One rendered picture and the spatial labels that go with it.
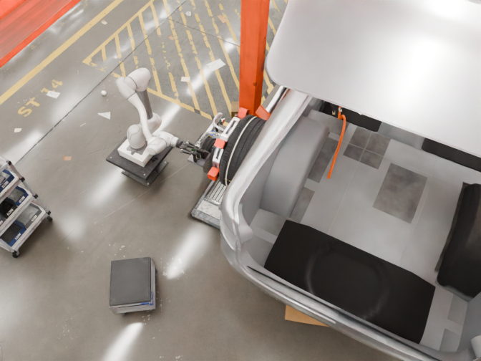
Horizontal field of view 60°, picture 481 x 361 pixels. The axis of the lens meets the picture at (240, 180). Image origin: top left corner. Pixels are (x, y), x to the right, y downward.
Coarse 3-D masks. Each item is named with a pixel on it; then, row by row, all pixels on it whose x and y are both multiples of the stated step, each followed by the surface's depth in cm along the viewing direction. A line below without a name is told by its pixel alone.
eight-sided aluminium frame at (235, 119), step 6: (234, 120) 348; (228, 126) 344; (234, 126) 344; (222, 138) 339; (228, 138) 340; (216, 150) 342; (222, 150) 341; (216, 156) 346; (222, 156) 345; (216, 162) 344
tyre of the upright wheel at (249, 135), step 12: (240, 120) 342; (252, 120) 343; (264, 120) 350; (240, 132) 334; (252, 132) 334; (228, 144) 333; (240, 144) 331; (252, 144) 329; (228, 156) 334; (240, 156) 331; (228, 168) 337; (228, 180) 347
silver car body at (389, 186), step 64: (320, 0) 137; (384, 0) 133; (448, 0) 129; (320, 64) 132; (384, 64) 127; (448, 64) 123; (320, 128) 319; (384, 128) 379; (448, 128) 121; (256, 192) 291; (320, 192) 326; (384, 192) 322; (448, 192) 322; (256, 256) 306; (320, 256) 311; (384, 256) 308; (448, 256) 293; (320, 320) 263; (384, 320) 282; (448, 320) 284
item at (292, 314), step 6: (288, 306) 376; (288, 312) 373; (294, 312) 373; (300, 312) 374; (288, 318) 370; (294, 318) 371; (300, 318) 371; (306, 318) 371; (312, 318) 371; (318, 324) 368; (324, 324) 368
